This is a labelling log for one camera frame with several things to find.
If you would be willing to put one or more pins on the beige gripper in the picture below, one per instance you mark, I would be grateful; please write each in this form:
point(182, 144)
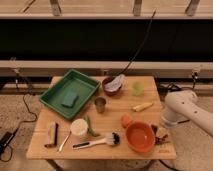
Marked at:
point(161, 132)

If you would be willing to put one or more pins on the dark red grape bunch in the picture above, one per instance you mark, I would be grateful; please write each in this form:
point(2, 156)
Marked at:
point(159, 141)

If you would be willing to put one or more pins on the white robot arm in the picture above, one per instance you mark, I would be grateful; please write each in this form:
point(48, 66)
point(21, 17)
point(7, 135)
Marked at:
point(183, 103)

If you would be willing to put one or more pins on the translucent green plastic cup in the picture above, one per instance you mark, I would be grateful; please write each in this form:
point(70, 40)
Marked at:
point(137, 88)

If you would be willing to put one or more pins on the small metal cup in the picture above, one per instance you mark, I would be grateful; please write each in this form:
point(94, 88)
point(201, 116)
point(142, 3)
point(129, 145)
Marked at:
point(100, 103)

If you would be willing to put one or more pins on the wooden folding table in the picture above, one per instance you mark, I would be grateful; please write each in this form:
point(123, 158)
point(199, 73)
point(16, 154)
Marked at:
point(108, 121)

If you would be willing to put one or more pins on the white dish brush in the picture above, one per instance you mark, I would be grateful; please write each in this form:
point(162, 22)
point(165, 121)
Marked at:
point(109, 139)

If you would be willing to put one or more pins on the white crumpled cloth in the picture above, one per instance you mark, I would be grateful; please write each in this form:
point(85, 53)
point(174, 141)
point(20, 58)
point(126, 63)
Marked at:
point(115, 84)

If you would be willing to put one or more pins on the green bean pod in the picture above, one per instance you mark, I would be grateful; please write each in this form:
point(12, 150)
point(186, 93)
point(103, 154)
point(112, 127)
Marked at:
point(90, 129)

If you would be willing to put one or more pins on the dark red bowl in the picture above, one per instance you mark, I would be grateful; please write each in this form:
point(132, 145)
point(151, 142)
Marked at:
point(106, 80)

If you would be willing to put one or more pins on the white round container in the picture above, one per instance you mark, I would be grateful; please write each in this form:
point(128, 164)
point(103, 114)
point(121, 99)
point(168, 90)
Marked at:
point(79, 127)

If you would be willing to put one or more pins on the green sponge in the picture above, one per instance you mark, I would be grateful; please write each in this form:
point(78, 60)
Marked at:
point(69, 99)

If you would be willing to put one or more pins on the green plastic tray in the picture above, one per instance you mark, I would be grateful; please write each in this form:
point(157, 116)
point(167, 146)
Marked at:
point(72, 81)

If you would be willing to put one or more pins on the metal spoon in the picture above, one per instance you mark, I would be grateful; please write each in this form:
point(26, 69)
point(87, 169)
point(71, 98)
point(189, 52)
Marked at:
point(64, 142)

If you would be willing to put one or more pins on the black power adapter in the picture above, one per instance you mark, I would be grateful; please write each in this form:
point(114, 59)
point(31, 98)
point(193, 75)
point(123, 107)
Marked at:
point(5, 140)

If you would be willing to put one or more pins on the orange pot with handle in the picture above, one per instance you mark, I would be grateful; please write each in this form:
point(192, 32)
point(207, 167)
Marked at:
point(140, 136)

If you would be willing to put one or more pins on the wooden handled spatula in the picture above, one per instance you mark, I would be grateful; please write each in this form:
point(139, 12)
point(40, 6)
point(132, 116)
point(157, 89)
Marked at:
point(51, 135)

